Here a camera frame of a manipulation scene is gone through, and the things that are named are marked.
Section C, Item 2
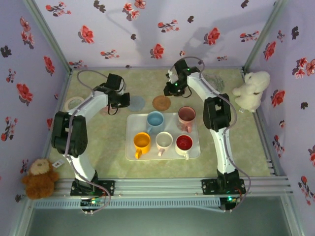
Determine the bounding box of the blue-grey round coaster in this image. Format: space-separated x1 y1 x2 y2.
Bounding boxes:
127 95 146 112

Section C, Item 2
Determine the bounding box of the woven rattan coaster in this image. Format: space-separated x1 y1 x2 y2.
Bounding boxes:
152 95 172 111

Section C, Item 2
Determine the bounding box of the tall pink floral mug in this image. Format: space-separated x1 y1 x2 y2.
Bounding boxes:
176 106 197 133

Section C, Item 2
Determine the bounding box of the light blue mug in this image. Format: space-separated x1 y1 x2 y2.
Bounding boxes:
145 111 166 135

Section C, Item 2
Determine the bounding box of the green floral round coaster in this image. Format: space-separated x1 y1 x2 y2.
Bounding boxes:
203 73 225 93

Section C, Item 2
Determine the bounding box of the yellow mug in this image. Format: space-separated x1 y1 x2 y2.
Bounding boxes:
133 132 152 160

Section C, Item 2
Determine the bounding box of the white pink mug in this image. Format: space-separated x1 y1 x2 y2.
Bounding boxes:
155 131 174 157

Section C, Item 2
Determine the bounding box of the white mug red inside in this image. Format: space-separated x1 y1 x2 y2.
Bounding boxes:
174 134 194 161

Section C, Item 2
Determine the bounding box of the white rectangular tray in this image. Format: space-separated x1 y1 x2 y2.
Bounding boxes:
125 112 201 161

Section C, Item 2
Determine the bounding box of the beige tape roll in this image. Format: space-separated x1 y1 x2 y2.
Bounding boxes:
65 96 86 111

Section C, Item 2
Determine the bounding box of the white plush toy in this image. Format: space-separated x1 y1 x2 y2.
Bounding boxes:
232 71 271 113

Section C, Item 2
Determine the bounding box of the circuit board with green light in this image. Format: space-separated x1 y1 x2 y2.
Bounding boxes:
80 198 105 209
220 196 241 211

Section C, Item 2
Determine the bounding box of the brown teddy bear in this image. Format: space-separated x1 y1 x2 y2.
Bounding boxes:
21 158 65 200

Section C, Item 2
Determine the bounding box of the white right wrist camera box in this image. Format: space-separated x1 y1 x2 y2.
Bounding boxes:
167 69 178 85

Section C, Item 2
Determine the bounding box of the thin grey aluminium rail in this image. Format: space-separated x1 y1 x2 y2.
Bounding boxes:
70 65 246 72

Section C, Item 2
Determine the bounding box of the grey aluminium side rail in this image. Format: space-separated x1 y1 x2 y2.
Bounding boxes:
40 71 73 160
242 68 287 177

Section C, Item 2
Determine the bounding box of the lilac right arm cable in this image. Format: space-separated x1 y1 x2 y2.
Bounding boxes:
181 56 252 213

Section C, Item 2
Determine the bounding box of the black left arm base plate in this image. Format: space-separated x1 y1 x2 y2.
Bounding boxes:
70 180 116 197

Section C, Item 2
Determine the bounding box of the grey aluminium frame post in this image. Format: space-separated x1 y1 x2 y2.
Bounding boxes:
9 199 34 236
280 194 305 236
243 0 290 73
21 0 73 73

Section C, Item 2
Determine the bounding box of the aluminium frame rail with grooves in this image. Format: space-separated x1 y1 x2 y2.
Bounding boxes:
53 177 293 198

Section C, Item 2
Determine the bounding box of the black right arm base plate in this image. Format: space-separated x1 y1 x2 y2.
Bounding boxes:
201 178 246 195

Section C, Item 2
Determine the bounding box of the grey slotted cable duct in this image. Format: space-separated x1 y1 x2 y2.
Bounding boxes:
34 196 221 210

